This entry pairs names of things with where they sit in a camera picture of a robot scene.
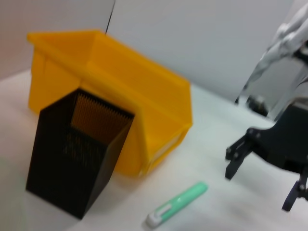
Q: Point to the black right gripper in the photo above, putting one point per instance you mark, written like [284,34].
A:
[284,144]

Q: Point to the mint green pen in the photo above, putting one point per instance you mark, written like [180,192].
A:
[183,197]

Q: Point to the white and silver right robot arm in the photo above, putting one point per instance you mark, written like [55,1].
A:
[284,48]

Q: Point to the black mesh pen holder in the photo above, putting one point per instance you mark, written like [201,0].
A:
[60,173]

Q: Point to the yellow plastic storage bin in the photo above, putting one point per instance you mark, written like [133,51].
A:
[120,79]

